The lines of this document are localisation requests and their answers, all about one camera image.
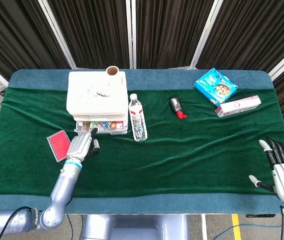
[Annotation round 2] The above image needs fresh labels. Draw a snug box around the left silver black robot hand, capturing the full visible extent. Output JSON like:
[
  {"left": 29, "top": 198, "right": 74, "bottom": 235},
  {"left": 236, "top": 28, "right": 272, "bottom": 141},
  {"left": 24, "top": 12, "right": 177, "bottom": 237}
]
[{"left": 66, "top": 126, "right": 100, "bottom": 162}]

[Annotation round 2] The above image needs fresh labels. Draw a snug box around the clear drawer with colourful items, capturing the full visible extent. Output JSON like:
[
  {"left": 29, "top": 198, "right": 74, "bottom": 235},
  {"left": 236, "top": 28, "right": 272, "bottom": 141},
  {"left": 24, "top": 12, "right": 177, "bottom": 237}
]
[{"left": 73, "top": 119, "right": 128, "bottom": 136}]

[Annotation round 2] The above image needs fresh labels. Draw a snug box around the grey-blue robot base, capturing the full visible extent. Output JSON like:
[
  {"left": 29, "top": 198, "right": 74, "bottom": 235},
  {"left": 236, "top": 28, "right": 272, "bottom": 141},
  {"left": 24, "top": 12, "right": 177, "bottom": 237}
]
[{"left": 80, "top": 214, "right": 190, "bottom": 240}]

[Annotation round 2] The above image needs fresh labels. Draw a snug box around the clear drawer with wooden stick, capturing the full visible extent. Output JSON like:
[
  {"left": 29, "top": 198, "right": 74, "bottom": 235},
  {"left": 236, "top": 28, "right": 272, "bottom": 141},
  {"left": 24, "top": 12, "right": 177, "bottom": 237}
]
[{"left": 72, "top": 113, "right": 128, "bottom": 122}]

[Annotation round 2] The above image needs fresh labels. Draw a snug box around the white plastic storage box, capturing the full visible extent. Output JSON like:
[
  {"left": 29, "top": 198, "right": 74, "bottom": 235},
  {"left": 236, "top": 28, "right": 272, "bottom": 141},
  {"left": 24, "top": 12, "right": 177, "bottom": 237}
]
[{"left": 66, "top": 70, "right": 129, "bottom": 136}]

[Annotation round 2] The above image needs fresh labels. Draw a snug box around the red card in clear case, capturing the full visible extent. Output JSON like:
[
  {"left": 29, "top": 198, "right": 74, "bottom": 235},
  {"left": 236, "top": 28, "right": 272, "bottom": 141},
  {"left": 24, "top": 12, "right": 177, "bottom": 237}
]
[{"left": 46, "top": 129, "right": 72, "bottom": 163}]

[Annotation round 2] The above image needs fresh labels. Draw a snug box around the black table control box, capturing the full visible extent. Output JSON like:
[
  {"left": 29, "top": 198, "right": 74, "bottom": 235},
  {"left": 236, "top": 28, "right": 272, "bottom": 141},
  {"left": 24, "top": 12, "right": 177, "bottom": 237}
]
[{"left": 245, "top": 213, "right": 276, "bottom": 219}]

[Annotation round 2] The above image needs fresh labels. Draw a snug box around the clear plastic water bottle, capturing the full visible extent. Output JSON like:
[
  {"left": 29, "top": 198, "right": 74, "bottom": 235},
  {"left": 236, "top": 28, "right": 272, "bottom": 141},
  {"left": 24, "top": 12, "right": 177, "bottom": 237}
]
[{"left": 128, "top": 93, "right": 148, "bottom": 142}]

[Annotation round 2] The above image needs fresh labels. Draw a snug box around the green velvet cloth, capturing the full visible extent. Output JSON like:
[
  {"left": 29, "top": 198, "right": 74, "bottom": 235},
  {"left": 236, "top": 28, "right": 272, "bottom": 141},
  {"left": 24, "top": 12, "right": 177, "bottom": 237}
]
[{"left": 0, "top": 86, "right": 284, "bottom": 198}]

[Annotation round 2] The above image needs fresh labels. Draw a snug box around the pink white toothpaste box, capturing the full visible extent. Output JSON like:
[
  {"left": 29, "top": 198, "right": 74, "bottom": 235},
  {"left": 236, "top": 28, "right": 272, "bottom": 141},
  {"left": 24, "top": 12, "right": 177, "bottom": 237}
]
[{"left": 215, "top": 94, "right": 262, "bottom": 118}]

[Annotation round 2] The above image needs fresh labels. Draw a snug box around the blue table cover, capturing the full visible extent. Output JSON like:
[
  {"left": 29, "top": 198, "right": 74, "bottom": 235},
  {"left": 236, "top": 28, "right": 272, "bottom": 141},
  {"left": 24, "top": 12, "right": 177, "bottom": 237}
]
[{"left": 0, "top": 68, "right": 279, "bottom": 215}]

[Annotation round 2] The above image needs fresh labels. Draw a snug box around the black bottle with red cap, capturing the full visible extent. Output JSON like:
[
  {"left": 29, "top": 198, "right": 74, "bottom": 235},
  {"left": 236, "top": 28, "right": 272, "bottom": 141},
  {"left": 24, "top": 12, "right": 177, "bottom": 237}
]
[{"left": 170, "top": 97, "right": 188, "bottom": 120}]

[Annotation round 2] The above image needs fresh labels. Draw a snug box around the dark folding partition screen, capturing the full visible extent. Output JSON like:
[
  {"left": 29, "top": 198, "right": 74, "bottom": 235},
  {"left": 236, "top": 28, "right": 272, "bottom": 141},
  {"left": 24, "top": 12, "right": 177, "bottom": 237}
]
[{"left": 0, "top": 0, "right": 284, "bottom": 151}]

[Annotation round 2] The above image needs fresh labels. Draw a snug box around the blue cookie box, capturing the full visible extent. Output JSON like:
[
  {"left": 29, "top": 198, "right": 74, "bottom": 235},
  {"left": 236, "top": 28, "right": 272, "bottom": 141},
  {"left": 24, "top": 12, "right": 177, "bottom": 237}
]
[{"left": 193, "top": 67, "right": 239, "bottom": 107}]

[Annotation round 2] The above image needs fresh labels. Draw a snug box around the blue floor cable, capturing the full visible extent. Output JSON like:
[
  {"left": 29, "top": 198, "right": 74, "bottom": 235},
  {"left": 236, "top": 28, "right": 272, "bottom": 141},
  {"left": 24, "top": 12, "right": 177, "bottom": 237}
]
[
  {"left": 213, "top": 223, "right": 284, "bottom": 240},
  {"left": 66, "top": 214, "right": 75, "bottom": 238}
]

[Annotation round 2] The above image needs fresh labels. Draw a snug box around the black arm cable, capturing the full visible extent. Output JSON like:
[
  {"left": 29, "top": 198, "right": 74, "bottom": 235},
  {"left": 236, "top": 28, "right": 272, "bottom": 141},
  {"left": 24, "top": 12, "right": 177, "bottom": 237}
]
[{"left": 0, "top": 206, "right": 36, "bottom": 240}]

